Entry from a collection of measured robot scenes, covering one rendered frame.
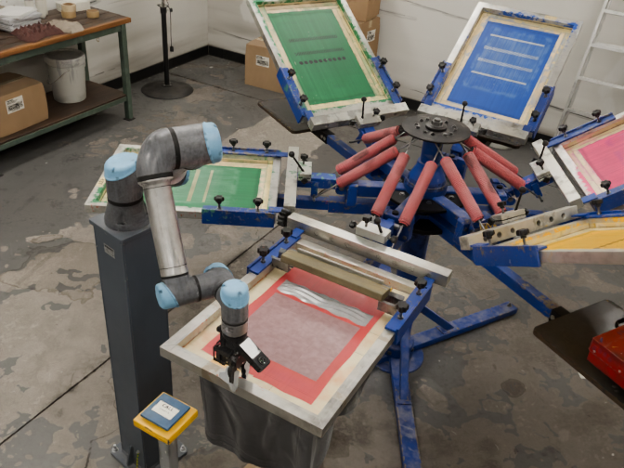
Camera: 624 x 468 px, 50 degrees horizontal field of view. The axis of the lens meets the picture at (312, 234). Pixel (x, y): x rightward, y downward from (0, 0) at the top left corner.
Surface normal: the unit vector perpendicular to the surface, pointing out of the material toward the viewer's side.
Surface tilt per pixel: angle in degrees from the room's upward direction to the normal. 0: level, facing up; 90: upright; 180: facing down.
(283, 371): 0
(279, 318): 0
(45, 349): 0
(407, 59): 90
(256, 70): 90
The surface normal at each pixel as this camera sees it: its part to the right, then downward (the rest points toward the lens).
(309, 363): 0.07, -0.84
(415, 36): -0.51, 0.44
